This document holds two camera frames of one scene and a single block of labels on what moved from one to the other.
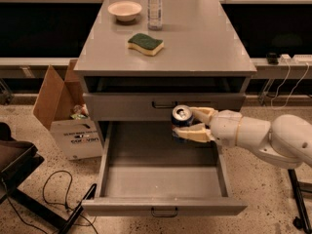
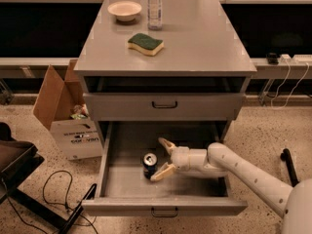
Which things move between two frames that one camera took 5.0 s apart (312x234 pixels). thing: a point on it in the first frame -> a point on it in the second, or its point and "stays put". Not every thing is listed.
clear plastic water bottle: (155, 8) stays put
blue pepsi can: (181, 116) -> (149, 165)
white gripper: (225, 125) -> (182, 160)
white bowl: (125, 10) stays put
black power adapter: (272, 58) stays put
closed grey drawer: (157, 107) stays put
